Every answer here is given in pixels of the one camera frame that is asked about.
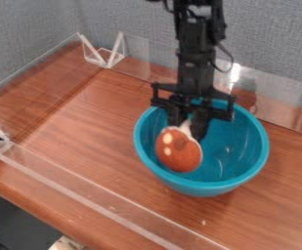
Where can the clear acrylic corner bracket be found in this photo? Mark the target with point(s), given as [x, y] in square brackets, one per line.
[105, 57]

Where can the blue plastic bowl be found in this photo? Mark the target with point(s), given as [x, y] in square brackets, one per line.
[236, 148]

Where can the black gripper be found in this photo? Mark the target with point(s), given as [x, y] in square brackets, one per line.
[193, 96]

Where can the red and white toy mushroom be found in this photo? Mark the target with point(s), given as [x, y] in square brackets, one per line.
[177, 149]

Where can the clear acrylic front barrier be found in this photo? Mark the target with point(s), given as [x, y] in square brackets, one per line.
[88, 211]

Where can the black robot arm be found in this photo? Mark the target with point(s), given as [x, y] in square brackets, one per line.
[199, 7]

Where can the clear acrylic left barrier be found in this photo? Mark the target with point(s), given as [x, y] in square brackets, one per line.
[75, 39]

